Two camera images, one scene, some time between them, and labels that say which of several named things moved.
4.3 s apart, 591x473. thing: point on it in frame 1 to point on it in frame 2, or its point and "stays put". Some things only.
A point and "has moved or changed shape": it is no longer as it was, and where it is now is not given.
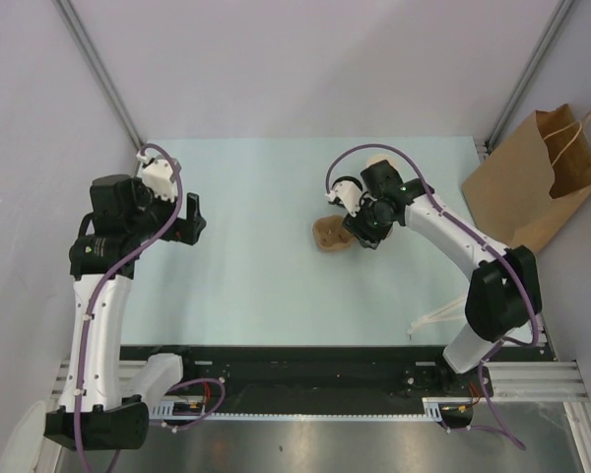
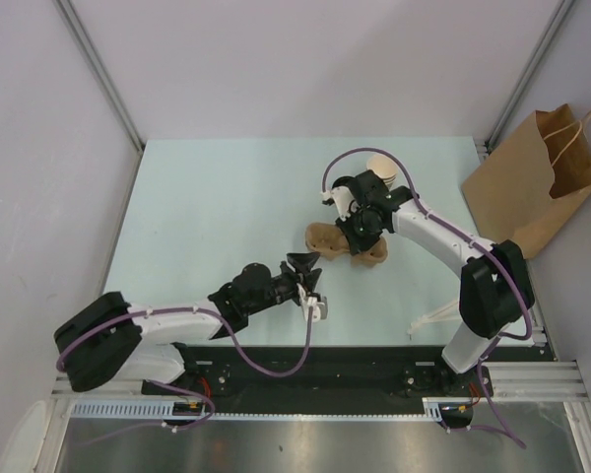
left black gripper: [186, 230] to [304, 261]
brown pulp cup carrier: [331, 234] has moved or changed shape
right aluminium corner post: [528, 74] stays put
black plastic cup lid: [347, 177] stays put
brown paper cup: [382, 157] stays put
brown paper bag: [534, 177] stays put
